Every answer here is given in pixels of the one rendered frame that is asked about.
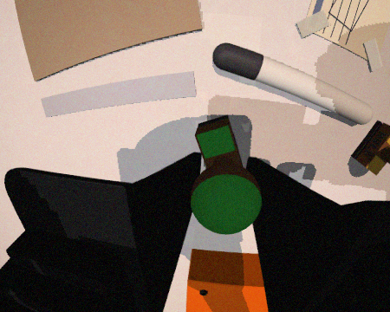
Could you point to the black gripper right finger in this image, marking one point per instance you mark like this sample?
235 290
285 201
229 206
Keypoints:
307 243

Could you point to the grey flat bar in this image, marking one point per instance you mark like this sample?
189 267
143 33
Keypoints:
157 87

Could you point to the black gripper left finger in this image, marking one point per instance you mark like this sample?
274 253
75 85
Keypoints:
145 222

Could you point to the brown rubber stamp with yellow ball handle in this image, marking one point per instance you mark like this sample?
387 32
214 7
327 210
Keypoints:
374 150

